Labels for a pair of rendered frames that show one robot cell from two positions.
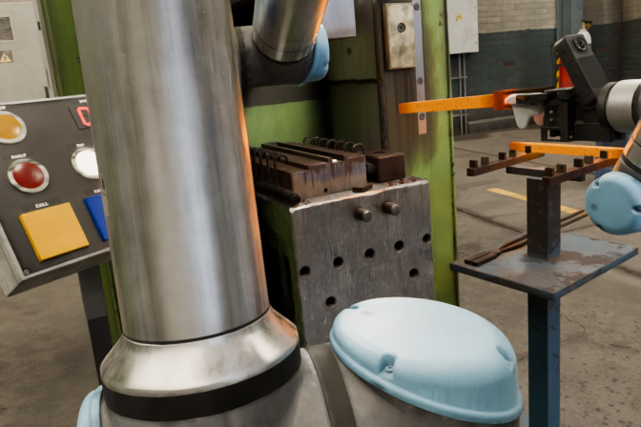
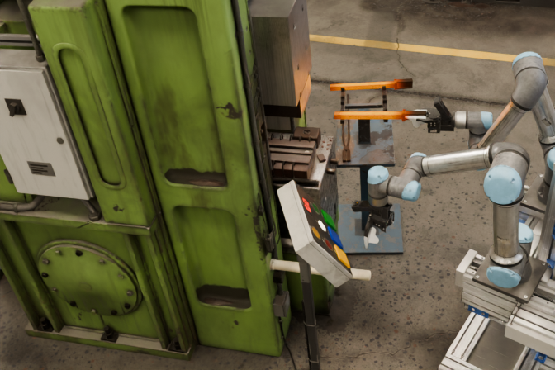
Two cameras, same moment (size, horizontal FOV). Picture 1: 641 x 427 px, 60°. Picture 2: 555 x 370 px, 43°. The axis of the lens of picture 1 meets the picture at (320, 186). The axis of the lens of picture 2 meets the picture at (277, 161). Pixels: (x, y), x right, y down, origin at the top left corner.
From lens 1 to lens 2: 2.54 m
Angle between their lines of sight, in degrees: 48
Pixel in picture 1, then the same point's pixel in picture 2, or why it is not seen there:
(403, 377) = (528, 239)
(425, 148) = not seen: hidden behind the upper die
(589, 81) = (447, 115)
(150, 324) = (514, 253)
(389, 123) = not seen: hidden behind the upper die
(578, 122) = (441, 125)
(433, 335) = (522, 230)
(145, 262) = (515, 246)
